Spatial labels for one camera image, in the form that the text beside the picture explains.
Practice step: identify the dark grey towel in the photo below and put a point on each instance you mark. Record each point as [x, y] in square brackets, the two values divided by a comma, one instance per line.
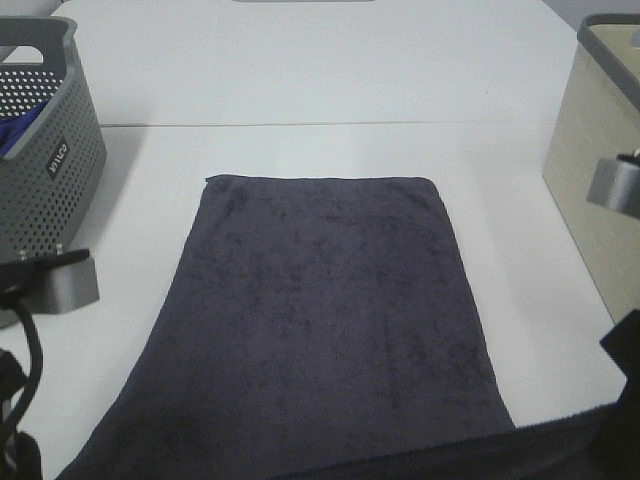
[325, 329]

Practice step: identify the beige basket with grey rim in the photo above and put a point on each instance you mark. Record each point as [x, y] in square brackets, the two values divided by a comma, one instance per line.
[599, 118]

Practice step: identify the blue cloth in basket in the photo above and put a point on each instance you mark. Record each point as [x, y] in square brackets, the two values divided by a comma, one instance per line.
[12, 129]

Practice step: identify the grey perforated plastic basket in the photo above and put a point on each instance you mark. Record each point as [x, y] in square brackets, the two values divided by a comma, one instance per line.
[50, 173]

